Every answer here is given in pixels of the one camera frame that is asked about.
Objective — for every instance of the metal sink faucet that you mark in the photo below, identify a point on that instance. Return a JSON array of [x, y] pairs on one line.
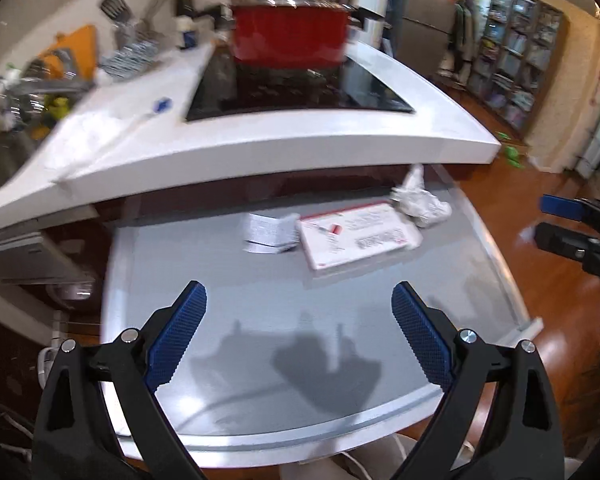
[[40, 85]]

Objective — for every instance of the white storage drawers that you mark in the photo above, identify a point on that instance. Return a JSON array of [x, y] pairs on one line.
[[597, 145]]

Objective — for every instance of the hanging coat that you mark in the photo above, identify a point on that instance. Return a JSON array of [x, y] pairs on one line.
[[462, 35]]

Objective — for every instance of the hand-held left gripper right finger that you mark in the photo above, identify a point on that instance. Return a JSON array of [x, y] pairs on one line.
[[422, 335]]

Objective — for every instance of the dark sauce bottle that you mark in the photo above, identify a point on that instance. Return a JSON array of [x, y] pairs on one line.
[[185, 15]]

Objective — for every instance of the black slotted spatula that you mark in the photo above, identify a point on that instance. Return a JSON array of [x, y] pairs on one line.
[[116, 7]]

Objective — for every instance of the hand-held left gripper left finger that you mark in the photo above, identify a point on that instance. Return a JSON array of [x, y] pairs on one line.
[[177, 335]]

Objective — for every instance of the green floor toy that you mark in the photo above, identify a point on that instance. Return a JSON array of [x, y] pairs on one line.
[[512, 152]]

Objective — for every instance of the crumpled clear plastic wrap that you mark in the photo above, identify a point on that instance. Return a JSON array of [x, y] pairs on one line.
[[420, 202]]

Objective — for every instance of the white flat box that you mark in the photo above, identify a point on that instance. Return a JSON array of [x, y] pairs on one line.
[[360, 235]]

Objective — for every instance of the black glass cooktop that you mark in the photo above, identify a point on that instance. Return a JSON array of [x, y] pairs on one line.
[[300, 90]]

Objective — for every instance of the wooden bookshelf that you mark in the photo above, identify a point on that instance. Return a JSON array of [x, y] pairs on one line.
[[517, 55]]

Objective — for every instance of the white kitchen counter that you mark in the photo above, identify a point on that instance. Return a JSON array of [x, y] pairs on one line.
[[280, 150]]

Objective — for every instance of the metal utensil holder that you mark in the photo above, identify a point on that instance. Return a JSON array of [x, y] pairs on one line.
[[132, 35]]

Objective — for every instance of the folded paper leaflet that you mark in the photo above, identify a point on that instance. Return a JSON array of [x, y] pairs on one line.
[[272, 232]]

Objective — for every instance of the dark refrigerator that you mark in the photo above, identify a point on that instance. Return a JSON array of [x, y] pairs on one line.
[[425, 15]]

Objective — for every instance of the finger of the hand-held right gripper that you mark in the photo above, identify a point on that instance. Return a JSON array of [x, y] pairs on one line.
[[560, 240], [557, 205]]

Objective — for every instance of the red cooking pot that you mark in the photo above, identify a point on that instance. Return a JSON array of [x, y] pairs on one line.
[[287, 35]]

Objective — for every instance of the orange cutting board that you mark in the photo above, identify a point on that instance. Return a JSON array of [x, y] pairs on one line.
[[72, 52]]

